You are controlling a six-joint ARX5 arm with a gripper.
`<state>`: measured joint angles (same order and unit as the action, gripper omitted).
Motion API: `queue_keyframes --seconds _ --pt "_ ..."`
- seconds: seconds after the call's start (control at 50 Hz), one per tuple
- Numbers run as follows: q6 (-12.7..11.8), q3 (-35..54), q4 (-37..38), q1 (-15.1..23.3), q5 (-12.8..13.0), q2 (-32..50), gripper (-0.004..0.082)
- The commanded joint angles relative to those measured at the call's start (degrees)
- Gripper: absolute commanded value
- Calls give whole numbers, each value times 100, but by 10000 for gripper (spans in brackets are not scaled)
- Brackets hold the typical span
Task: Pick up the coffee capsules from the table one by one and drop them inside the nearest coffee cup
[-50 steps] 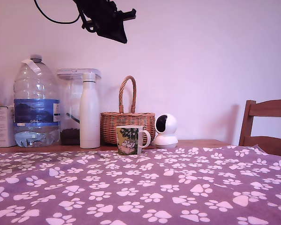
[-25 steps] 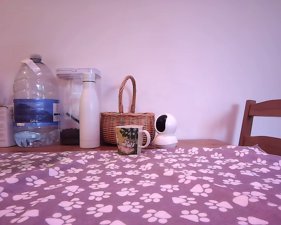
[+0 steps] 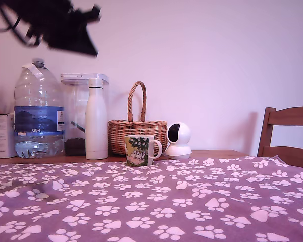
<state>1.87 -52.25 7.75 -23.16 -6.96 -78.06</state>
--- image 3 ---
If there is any clear lidded storage container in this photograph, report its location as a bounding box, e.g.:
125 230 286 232
60 73 110 157

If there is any large clear water bottle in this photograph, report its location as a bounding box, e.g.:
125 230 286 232
14 58 66 159

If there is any black scoop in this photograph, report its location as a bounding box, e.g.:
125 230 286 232
70 120 87 134

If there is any white insulated bottle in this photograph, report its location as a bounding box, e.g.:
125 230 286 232
85 78 109 160

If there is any white cardboard box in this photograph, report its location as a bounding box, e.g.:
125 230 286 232
0 113 16 159

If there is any white mug with green print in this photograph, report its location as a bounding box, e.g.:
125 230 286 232
124 134 163 167

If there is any purple paw print blanket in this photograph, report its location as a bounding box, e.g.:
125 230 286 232
0 155 303 242

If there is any brown wooden chair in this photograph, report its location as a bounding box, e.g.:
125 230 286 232
257 106 303 172

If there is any long black looping cable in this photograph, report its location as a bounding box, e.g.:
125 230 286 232
0 2 42 49

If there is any short black cable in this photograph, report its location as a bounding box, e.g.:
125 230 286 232
0 14 23 34

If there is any wicker basket with handle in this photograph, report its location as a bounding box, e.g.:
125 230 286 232
107 81 169 156

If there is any small white round camera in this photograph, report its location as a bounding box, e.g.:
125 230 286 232
165 122 193 160

